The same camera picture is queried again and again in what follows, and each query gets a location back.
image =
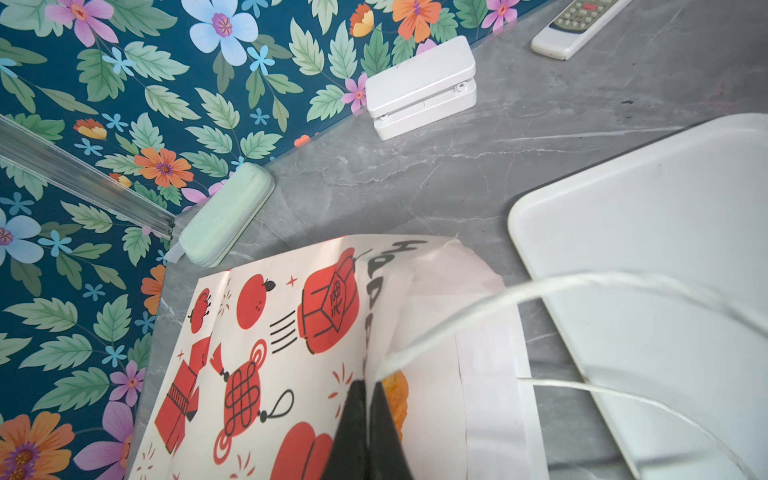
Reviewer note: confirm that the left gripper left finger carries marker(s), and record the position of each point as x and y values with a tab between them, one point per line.
348	459

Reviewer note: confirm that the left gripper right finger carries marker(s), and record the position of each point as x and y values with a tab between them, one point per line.
386	458

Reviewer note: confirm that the orange fake croissant bread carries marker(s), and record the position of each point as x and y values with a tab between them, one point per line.
396	389

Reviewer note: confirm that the red white paper bag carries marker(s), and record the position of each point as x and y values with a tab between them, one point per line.
267	352

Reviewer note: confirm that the mint green case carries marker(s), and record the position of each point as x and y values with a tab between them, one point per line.
215	228

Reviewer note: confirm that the white rectangular tray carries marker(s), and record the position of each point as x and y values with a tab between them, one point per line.
653	266

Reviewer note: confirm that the white plastic box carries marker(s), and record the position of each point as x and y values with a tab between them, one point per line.
426	88

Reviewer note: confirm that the white remote control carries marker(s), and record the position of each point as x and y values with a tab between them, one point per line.
574	27

